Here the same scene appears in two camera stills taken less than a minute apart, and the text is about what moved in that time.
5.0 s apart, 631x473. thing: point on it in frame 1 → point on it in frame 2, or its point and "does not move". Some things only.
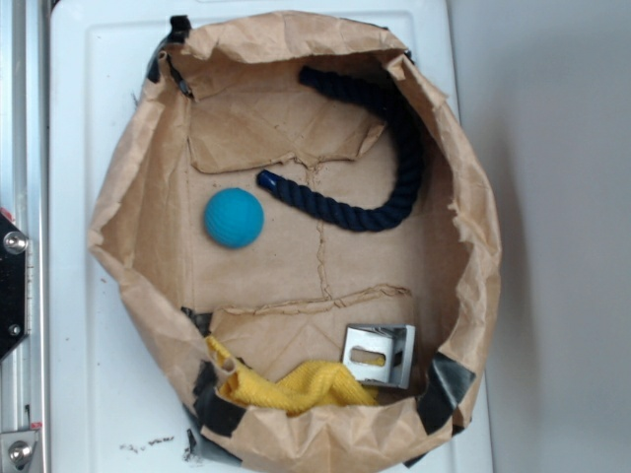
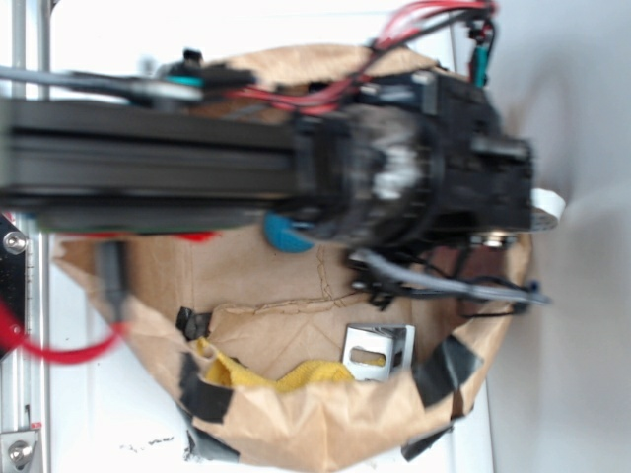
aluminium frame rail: [24, 203] does not move
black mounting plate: [14, 244] does not move
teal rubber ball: [234, 218] → [281, 233]
